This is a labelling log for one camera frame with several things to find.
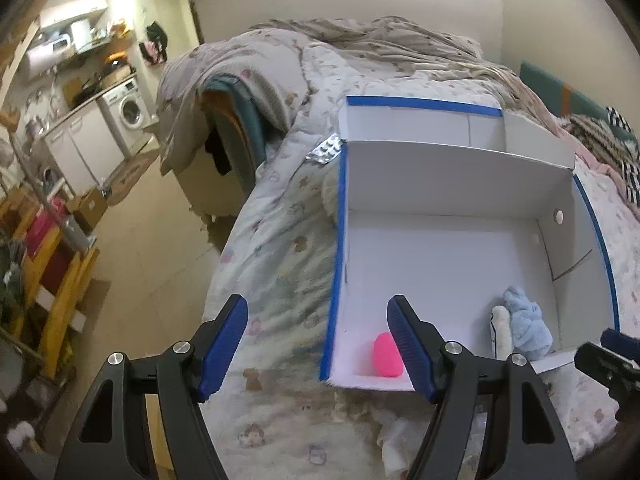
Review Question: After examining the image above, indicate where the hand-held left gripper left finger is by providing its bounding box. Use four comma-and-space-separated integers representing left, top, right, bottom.
54, 294, 249, 480

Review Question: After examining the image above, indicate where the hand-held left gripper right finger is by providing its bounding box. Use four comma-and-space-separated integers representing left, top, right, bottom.
387, 295, 578, 480

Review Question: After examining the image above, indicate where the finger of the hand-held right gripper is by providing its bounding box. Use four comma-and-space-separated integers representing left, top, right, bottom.
601, 329, 640, 358
574, 341, 640, 393

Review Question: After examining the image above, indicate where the pink soft toy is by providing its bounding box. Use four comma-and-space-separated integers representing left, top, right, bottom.
372, 332, 405, 377

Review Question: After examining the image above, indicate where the light blue plush toy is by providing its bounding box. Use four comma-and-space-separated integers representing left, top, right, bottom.
502, 286, 554, 359

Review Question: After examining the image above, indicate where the white plush toy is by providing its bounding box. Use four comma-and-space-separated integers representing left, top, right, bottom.
490, 305, 515, 361

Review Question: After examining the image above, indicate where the blue and white cardboard box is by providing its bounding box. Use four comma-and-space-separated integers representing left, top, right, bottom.
319, 95, 621, 393

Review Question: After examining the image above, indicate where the white plastic bag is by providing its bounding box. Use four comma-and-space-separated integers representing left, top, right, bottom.
377, 400, 496, 480

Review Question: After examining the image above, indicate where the bed with patterned sheet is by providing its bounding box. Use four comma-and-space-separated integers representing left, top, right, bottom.
202, 42, 640, 480

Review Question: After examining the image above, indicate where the black and white striped cloth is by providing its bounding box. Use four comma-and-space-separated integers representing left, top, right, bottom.
605, 106, 640, 206

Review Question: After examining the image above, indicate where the wooden staircase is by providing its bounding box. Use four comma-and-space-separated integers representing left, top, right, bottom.
0, 20, 101, 381

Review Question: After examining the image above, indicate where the brown cardboard box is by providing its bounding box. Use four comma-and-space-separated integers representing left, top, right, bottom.
75, 187, 108, 233

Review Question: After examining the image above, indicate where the brown door mat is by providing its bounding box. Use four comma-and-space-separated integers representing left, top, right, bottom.
105, 147, 161, 206

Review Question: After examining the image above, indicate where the beige crochet blanket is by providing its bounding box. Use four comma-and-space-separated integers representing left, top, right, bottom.
565, 114, 626, 161

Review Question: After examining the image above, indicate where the silver pill blister pack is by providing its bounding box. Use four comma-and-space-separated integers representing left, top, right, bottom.
305, 134, 348, 165

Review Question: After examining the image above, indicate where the red storage box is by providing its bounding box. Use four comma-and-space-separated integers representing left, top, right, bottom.
25, 197, 71, 281

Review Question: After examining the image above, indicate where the teal cloth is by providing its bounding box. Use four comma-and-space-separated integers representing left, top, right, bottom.
207, 76, 266, 196

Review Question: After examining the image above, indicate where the pink blanket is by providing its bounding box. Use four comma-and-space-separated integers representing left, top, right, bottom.
500, 67, 640, 211

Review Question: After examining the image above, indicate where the white kitchen cabinet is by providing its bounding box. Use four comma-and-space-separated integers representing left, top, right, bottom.
42, 105, 126, 196

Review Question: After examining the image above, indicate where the white washing machine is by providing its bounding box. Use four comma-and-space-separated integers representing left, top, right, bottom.
97, 77, 158, 158

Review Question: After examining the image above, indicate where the teal headboard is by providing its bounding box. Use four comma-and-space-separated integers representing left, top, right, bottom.
520, 60, 636, 136

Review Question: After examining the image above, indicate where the beige printed duvet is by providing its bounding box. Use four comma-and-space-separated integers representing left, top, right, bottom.
157, 16, 521, 176

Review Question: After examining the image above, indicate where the black frying pan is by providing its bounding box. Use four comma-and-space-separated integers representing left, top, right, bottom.
75, 80, 106, 101

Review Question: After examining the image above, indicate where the black hanging bag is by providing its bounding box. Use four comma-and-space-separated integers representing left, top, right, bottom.
142, 21, 168, 66

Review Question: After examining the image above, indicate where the white water heater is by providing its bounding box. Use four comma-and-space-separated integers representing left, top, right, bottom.
25, 35, 76, 81

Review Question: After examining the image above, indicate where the white wall cabinet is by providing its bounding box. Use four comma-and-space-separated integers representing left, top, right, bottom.
40, 0, 108, 28

